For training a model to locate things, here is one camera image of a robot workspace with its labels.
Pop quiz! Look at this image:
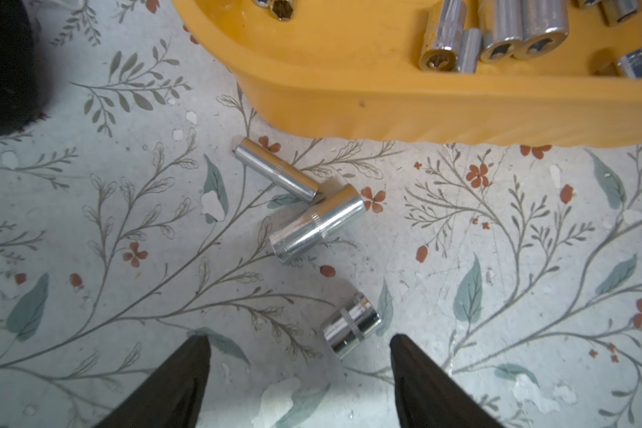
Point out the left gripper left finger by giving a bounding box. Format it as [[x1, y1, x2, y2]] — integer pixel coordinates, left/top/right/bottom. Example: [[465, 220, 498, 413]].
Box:
[[97, 335, 212, 427]]

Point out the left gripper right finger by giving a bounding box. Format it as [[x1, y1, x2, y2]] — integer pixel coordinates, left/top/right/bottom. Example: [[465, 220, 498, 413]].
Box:
[[390, 333, 501, 427]]

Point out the long thick silver socket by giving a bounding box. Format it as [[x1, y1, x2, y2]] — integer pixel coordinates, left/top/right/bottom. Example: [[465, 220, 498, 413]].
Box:
[[478, 0, 523, 62], [513, 0, 570, 60]]

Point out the slim long silver socket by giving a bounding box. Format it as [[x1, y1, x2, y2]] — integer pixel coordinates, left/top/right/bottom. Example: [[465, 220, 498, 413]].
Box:
[[253, 0, 296, 22]]

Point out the thin silver socket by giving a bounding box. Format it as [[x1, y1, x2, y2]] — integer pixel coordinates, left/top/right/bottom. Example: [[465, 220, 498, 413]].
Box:
[[599, 0, 642, 27]]

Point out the yellow plastic storage box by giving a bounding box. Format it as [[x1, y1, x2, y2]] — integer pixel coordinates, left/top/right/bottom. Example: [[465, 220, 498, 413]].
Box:
[[175, 1, 642, 148]]

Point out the plush doll on table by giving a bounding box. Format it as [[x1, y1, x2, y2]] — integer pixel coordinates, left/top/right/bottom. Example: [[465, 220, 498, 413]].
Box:
[[0, 0, 40, 137]]

